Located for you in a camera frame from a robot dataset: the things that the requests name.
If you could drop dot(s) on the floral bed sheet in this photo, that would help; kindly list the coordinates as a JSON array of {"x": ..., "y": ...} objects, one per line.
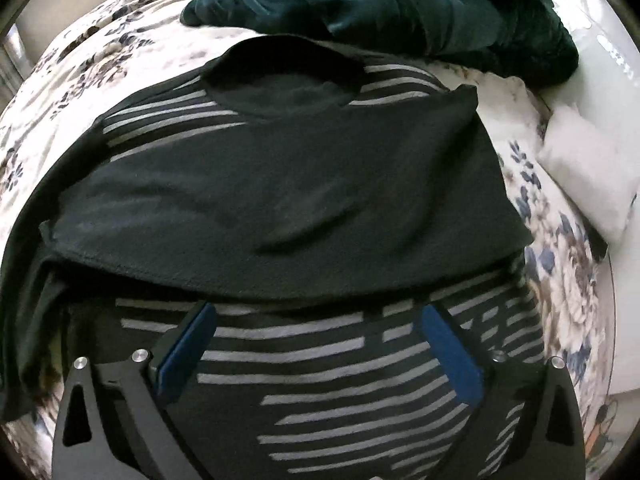
[{"x": 123, "y": 46}]

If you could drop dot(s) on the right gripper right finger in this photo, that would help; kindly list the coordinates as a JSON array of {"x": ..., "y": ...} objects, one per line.
[{"x": 525, "y": 421}]

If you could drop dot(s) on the white pillow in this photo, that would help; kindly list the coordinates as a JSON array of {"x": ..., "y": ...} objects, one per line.
[{"x": 592, "y": 170}]

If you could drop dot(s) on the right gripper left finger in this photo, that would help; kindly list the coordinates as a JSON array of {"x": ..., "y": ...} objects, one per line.
[{"x": 147, "y": 381}]

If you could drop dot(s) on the black striped knit sweater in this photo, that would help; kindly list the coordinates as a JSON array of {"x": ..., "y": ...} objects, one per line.
[{"x": 318, "y": 199}]

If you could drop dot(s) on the dark teal fleece blanket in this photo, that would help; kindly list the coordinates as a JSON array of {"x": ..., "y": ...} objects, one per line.
[{"x": 510, "y": 38}]

